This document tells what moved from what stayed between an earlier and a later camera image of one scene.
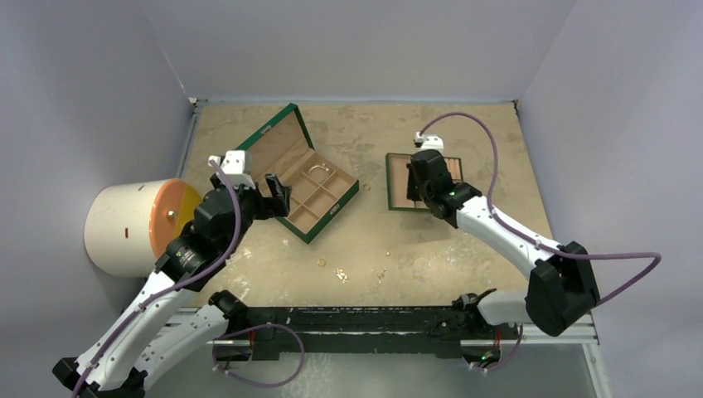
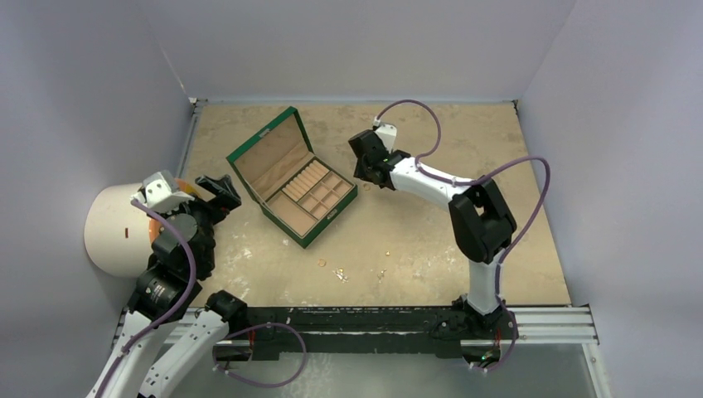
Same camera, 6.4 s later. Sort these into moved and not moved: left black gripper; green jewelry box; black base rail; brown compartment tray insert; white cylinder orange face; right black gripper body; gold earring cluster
Moved: left black gripper; right black gripper body; brown compartment tray insert
Not moved: gold earring cluster; black base rail; white cylinder orange face; green jewelry box
